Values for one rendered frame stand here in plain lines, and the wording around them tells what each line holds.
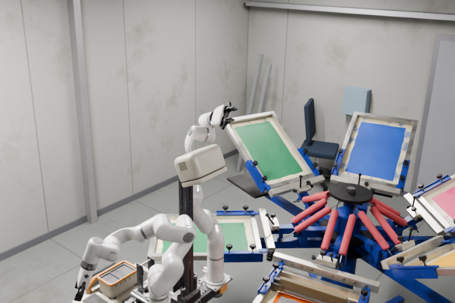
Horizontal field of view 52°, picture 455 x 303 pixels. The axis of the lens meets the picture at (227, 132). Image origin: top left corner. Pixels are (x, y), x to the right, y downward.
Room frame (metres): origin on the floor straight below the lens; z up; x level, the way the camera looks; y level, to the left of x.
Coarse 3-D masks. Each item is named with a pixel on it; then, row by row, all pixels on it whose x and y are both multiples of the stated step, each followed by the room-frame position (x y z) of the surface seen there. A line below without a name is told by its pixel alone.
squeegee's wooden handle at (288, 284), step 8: (280, 280) 2.39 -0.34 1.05; (288, 280) 2.38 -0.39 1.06; (288, 288) 2.37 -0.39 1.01; (296, 288) 2.35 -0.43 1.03; (304, 288) 2.32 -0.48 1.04; (312, 288) 2.31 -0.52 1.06; (320, 288) 2.31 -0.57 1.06; (312, 296) 2.30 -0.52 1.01; (320, 296) 2.28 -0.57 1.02; (328, 296) 2.26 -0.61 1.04; (336, 296) 2.24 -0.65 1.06; (344, 296) 2.24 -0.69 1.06
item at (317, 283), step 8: (280, 272) 2.56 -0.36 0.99; (288, 272) 2.56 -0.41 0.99; (296, 280) 2.52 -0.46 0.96; (304, 280) 2.49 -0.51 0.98; (312, 280) 2.48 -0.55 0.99; (320, 280) 2.48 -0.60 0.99; (328, 288) 2.42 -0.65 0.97; (336, 288) 2.40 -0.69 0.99; (344, 288) 2.40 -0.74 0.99; (264, 296) 2.32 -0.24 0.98; (352, 296) 2.36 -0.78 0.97
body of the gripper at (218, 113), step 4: (216, 108) 2.22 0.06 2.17; (220, 108) 2.17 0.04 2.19; (224, 108) 2.16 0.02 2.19; (212, 112) 2.22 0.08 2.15; (216, 112) 2.19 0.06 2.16; (220, 112) 2.15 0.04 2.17; (224, 112) 2.15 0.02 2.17; (212, 116) 2.21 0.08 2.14; (216, 116) 2.17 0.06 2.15; (220, 116) 2.13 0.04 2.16; (224, 116) 2.14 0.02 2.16; (228, 116) 2.15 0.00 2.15; (212, 120) 2.18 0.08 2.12; (216, 120) 2.14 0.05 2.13; (220, 120) 2.12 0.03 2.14; (212, 124) 2.18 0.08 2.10; (216, 124) 2.14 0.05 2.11
